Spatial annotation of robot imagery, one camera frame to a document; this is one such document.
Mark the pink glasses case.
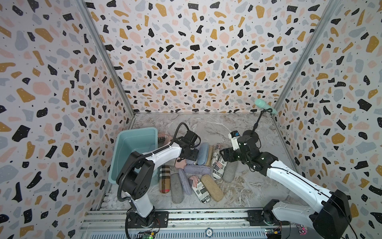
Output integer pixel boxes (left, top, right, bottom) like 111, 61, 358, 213
163, 136, 173, 145
175, 158, 187, 169

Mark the grey felt case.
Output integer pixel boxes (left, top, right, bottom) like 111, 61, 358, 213
170, 173, 184, 204
223, 162, 238, 182

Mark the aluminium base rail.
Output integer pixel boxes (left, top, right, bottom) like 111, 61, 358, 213
78, 208, 314, 239

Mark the plaid tartan glasses case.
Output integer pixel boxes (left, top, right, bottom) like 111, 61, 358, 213
159, 165, 171, 194

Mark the purple felt case horizontal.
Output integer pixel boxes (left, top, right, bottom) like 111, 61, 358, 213
184, 165, 211, 175

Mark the tan felt case front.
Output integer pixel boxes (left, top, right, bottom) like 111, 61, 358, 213
201, 174, 224, 202

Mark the pink glasses case left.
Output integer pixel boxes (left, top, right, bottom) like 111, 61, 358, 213
163, 136, 173, 145

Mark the black corrugated cable conduit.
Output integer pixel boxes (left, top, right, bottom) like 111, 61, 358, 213
116, 122, 192, 203

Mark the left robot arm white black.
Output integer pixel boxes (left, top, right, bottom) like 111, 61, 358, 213
116, 130, 201, 218

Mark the newspaper flag case front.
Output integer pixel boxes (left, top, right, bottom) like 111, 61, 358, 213
189, 175, 211, 204

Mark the lavender felt case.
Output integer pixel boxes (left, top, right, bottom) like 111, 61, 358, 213
186, 159, 197, 165

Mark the purple felt case diagonal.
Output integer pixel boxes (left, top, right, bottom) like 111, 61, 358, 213
178, 168, 193, 195

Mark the newspaper flag case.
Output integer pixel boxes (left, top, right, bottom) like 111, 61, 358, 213
157, 132, 170, 143
212, 156, 227, 179
211, 143, 221, 166
189, 175, 211, 204

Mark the newspaper flag case far left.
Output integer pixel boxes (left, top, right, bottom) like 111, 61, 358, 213
157, 132, 170, 143

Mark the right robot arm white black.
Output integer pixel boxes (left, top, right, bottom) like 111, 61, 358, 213
219, 131, 352, 239

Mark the grey felt case front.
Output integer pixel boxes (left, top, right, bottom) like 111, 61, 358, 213
170, 173, 184, 204

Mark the green microphone on black stand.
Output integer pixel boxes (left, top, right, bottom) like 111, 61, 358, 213
243, 99, 276, 142

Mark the newspaper flag case upper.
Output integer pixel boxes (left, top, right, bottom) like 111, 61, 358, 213
211, 143, 221, 166

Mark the grey felt case right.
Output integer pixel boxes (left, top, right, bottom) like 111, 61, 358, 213
223, 162, 238, 182

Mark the pink glasses case middle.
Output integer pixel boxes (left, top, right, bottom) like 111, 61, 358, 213
175, 158, 187, 169

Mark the newspaper flag case middle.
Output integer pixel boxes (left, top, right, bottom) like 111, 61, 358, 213
212, 156, 227, 179

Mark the light blue felt case right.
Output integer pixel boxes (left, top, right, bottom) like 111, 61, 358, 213
197, 142, 210, 165

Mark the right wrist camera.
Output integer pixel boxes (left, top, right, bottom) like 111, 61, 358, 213
228, 130, 240, 151

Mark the tan case behind blue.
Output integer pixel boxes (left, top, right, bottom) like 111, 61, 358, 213
205, 145, 214, 166

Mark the teal plastic storage box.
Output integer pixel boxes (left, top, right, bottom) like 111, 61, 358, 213
108, 127, 158, 184

